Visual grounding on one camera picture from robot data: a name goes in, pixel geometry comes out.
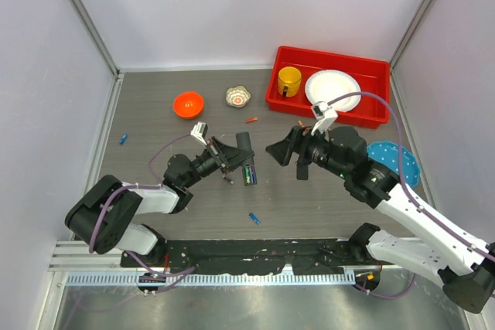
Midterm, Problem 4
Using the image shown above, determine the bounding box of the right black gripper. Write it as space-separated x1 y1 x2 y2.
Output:
265 122 348 178

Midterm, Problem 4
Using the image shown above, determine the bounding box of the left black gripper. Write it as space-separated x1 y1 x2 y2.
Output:
183 137 253 189

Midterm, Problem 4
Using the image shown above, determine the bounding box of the green battery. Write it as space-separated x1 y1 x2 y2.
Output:
244 166 251 185

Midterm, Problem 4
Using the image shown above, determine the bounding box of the black remote control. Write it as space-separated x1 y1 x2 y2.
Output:
236 132 258 186

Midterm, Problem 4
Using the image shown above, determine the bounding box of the black battery cover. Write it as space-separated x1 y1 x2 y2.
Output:
296 163 309 181

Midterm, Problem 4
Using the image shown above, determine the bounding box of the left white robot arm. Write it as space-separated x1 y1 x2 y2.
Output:
64 132 254 267

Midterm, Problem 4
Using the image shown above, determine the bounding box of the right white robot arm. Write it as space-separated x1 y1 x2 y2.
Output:
265 126 494 314

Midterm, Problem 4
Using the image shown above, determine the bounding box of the orange battery near remote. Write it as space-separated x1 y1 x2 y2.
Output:
245 117 258 124

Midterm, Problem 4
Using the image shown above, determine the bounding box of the black battery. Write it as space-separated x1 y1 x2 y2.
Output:
224 176 234 185

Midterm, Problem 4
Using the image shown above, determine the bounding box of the small patterned bowl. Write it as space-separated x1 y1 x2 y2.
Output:
225 85 251 108

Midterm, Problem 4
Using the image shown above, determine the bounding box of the blue battery near front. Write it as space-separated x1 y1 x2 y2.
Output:
249 213 261 225

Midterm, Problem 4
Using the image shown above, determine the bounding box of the blue battery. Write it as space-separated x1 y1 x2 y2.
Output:
119 134 128 145
249 213 261 225

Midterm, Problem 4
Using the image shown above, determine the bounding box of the yellow mug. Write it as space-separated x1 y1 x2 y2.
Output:
278 66 302 97

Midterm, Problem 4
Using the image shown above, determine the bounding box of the white paper plate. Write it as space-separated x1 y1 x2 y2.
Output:
305 70 361 104

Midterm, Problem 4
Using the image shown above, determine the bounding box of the orange bowl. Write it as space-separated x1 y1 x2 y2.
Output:
172 91 204 120

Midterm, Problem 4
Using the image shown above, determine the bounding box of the blue polka dot plate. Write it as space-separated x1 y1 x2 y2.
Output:
367 141 421 189

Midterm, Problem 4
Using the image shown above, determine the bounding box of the red plastic bin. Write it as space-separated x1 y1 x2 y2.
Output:
265 46 391 129

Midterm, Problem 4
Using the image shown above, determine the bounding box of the blue battery far left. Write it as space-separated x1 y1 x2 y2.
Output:
119 134 128 145

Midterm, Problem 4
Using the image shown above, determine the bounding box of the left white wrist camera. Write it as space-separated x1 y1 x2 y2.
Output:
189 121 208 147

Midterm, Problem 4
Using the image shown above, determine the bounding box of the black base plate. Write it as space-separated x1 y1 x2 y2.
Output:
116 238 388 276

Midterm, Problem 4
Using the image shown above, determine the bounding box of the white slotted cable duct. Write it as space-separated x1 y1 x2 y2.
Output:
66 270 355 287

